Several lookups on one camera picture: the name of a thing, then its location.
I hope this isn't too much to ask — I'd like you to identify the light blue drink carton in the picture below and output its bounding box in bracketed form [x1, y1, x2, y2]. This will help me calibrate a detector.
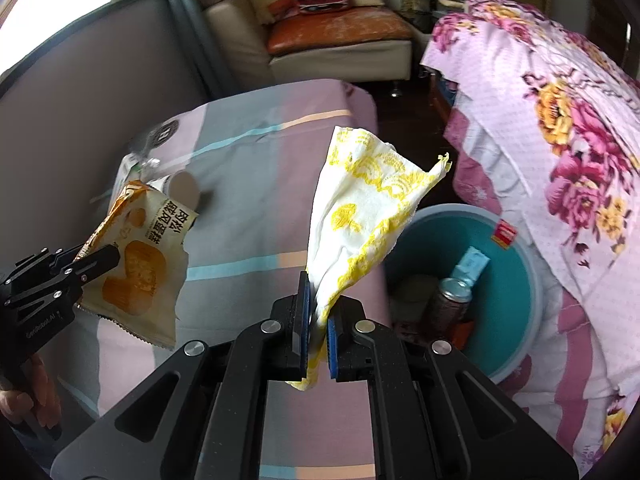
[450, 246, 491, 286]

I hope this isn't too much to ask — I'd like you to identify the cream leather sofa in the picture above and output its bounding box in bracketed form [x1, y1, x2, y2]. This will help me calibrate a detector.
[192, 0, 416, 87]

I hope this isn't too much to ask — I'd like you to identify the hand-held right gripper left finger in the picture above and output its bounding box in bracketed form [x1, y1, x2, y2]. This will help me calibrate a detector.
[50, 270, 313, 480]

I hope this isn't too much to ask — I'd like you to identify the orange seat cushion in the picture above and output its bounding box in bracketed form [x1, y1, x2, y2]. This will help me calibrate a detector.
[265, 7, 413, 56]

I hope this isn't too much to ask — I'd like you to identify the clear plastic bottle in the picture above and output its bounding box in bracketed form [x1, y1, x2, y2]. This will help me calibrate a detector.
[127, 115, 198, 173]

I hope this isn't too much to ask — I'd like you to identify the yellow patterned paper towel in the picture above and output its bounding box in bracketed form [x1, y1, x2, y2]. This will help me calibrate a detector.
[287, 126, 453, 392]

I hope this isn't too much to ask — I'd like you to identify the teal round trash bin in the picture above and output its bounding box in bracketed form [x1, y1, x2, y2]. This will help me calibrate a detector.
[382, 203, 543, 383]

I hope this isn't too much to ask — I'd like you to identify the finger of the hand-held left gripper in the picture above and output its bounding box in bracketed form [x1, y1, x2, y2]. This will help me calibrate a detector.
[47, 243, 87, 267]
[61, 244, 122, 289]

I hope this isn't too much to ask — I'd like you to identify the orange white snack packet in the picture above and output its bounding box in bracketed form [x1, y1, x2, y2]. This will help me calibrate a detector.
[75, 180, 201, 351]

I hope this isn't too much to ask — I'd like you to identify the green white packet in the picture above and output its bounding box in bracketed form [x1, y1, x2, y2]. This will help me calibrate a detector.
[112, 152, 151, 201]

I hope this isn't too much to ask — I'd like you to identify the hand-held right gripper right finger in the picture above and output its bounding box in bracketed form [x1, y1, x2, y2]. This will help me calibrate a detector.
[325, 296, 581, 480]

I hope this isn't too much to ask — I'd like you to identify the pink floral bedsheet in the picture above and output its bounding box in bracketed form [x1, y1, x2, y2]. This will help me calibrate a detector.
[420, 0, 640, 480]

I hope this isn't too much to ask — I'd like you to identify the small orange packet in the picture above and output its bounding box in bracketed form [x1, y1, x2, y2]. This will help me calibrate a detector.
[451, 317, 477, 349]

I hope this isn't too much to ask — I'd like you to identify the red drink can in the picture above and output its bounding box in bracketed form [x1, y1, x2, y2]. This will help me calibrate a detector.
[422, 277, 473, 345]

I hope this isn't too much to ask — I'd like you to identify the striped pink grey tablecloth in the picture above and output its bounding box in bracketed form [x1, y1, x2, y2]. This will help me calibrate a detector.
[37, 78, 401, 480]

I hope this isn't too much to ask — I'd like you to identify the person's left hand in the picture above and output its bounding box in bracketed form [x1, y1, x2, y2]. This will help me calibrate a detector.
[0, 354, 62, 428]

